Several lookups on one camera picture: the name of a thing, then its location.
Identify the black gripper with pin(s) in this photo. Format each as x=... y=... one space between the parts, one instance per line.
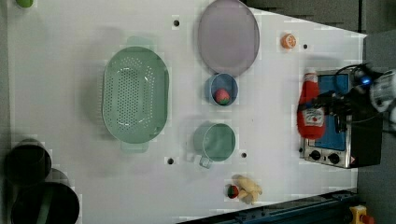
x=348 y=108

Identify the red plush ketchup bottle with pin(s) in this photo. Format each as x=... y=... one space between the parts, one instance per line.
x=310 y=119

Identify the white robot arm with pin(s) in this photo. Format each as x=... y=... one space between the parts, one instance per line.
x=371 y=95

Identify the lilac round plate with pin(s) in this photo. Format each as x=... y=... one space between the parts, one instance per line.
x=228 y=37

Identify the silver black toaster oven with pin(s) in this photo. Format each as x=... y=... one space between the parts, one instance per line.
x=358 y=146

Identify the orange slice toy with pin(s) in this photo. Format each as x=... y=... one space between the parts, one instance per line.
x=288 y=41

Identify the red green plush ball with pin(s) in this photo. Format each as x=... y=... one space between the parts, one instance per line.
x=222 y=97

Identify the yellow red emergency button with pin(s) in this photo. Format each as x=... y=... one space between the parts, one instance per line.
x=360 y=216

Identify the yellow plush toy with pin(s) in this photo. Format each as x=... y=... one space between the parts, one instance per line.
x=249 y=190

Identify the red plush strawberry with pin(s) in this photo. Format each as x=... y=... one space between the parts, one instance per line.
x=232 y=191

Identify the green oval colander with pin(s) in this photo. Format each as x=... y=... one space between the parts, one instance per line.
x=135 y=95

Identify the black cylinder container lower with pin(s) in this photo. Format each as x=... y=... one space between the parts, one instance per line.
x=46 y=203

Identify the black cylinder container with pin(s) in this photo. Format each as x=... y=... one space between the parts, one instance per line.
x=27 y=164
x=46 y=203

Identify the black cylinder container upper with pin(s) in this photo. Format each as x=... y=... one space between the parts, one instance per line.
x=27 y=164

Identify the green object at edge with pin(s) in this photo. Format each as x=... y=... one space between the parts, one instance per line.
x=25 y=3

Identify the blue metal rail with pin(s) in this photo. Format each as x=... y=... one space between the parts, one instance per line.
x=329 y=208

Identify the green mug with handle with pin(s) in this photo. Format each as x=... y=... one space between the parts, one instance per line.
x=209 y=143

